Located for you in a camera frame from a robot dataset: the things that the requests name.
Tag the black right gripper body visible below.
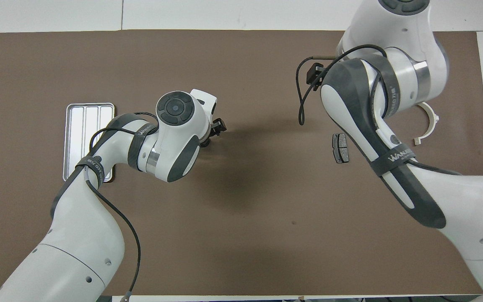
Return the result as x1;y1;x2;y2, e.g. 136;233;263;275
306;63;326;91

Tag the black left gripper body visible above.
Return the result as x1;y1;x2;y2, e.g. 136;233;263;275
209;118;228;139

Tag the silver metal tray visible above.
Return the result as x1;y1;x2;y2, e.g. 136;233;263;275
62;103;116;183

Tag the rectangular dark brake pad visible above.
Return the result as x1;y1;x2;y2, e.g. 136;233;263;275
332;133;350;164

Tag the brown table mat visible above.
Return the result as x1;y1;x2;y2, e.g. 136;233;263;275
0;29;483;296

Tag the white curved plastic bracket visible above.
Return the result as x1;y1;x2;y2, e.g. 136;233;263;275
413;102;440;146

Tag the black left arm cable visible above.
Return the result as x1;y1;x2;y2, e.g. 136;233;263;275
83;111;160;299

